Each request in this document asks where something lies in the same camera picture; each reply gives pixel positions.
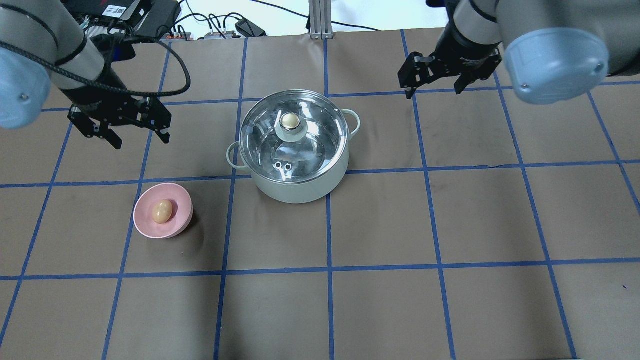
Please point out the brown egg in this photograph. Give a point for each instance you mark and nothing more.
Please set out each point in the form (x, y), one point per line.
(162, 211)

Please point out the black electronics box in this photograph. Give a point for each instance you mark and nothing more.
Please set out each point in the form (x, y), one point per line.
(146, 18)

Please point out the glass pot lid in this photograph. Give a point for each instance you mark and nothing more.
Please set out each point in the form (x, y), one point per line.
(294, 136)

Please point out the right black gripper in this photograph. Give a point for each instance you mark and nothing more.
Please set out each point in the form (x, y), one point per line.
(466, 50)

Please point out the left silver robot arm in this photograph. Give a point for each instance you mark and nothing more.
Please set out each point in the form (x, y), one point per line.
(42, 45)

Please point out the aluminium frame post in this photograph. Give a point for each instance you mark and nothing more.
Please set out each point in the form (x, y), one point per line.
(320, 19)

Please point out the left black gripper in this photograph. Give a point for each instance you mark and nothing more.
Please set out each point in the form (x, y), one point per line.
(96, 93)

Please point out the small black adapter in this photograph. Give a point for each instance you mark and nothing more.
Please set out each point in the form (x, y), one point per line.
(248, 29)

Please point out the pink bowl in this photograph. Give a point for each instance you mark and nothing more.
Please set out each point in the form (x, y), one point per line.
(182, 214)

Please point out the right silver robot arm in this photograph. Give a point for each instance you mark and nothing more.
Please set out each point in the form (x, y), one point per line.
(553, 50)

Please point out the pale green cooking pot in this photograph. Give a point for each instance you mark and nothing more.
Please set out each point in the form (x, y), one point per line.
(298, 193)

